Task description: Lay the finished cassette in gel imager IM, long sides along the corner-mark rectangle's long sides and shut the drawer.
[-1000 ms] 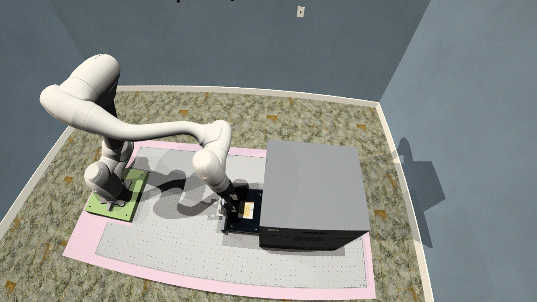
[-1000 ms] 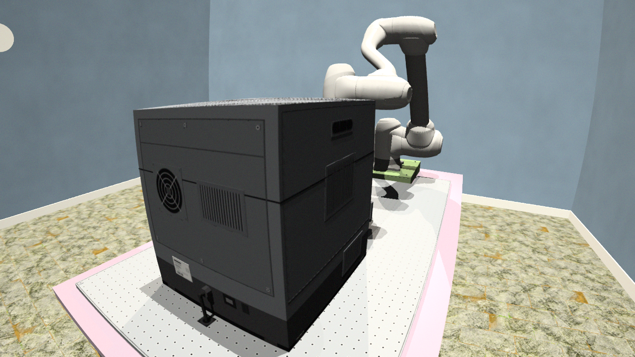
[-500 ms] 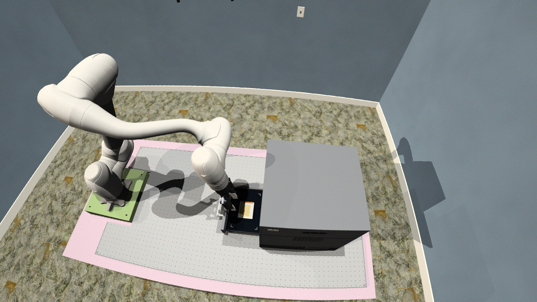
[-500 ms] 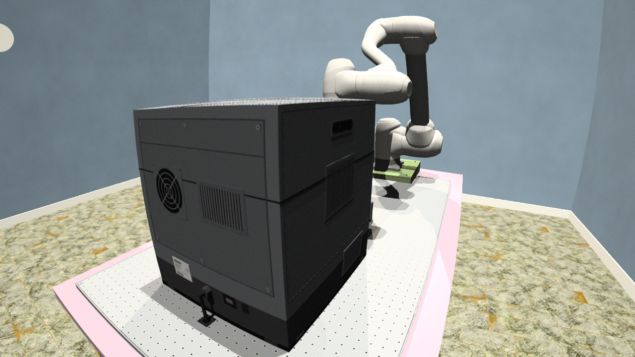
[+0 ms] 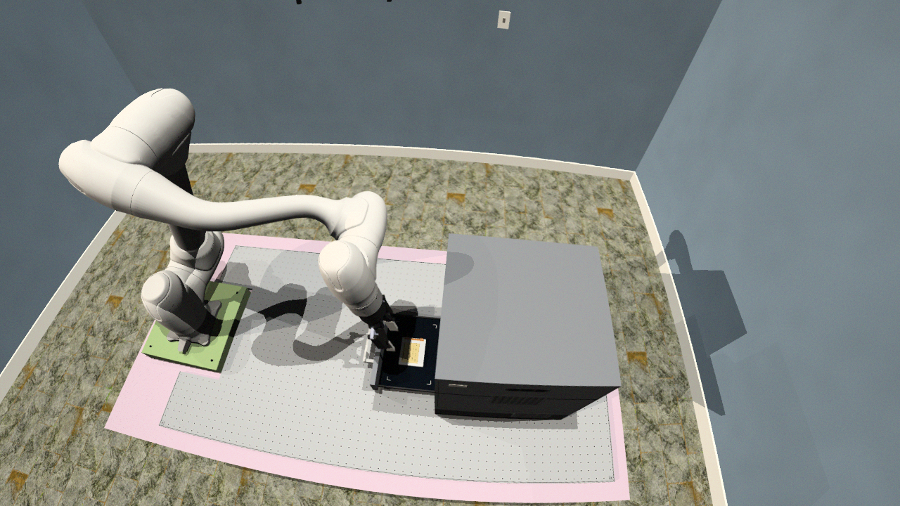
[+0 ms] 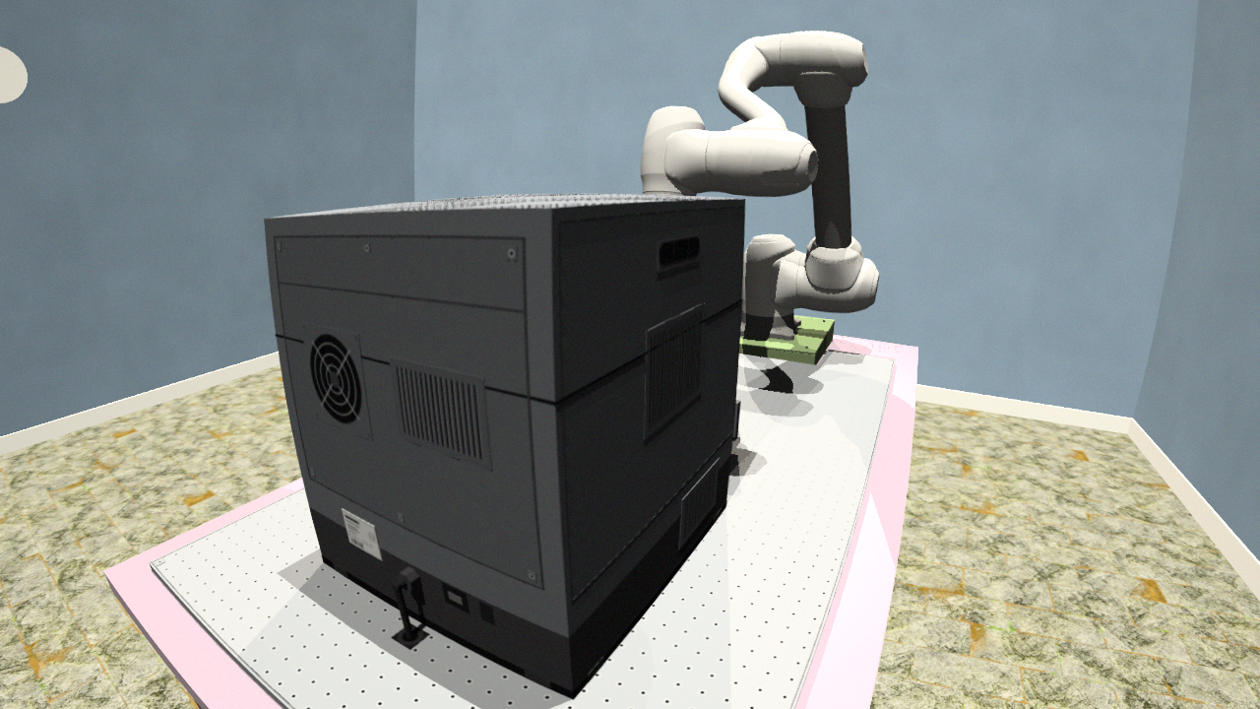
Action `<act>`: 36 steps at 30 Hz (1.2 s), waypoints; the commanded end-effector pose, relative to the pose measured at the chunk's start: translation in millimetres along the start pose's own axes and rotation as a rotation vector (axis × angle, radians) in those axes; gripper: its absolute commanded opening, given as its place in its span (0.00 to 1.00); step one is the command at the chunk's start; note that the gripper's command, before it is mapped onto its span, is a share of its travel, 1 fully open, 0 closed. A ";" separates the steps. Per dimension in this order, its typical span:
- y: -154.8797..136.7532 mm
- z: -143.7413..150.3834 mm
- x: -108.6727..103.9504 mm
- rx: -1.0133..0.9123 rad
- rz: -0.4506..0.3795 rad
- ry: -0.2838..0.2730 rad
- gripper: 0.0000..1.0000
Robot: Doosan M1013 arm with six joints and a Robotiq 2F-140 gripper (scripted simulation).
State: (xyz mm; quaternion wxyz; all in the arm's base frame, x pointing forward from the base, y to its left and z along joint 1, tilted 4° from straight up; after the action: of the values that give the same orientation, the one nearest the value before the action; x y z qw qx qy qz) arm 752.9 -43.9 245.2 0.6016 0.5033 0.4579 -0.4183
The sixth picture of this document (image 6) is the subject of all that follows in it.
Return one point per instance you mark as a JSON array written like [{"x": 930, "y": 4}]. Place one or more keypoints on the dark grey instrument cabinet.
[{"x": 527, "y": 408}]

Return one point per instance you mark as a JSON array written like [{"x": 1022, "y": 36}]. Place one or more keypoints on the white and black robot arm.
[{"x": 762, "y": 159}]

